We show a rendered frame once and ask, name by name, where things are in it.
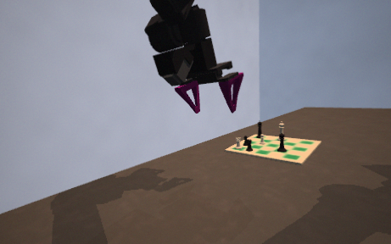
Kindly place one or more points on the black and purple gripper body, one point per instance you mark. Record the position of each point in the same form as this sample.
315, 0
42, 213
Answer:
211, 75

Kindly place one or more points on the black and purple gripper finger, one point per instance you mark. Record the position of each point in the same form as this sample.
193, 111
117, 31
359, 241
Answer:
229, 93
182, 92

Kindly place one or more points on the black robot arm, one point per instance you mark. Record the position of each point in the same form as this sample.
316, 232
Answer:
188, 23

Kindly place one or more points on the green and cream chessboard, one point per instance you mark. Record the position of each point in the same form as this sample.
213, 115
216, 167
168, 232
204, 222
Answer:
298, 150

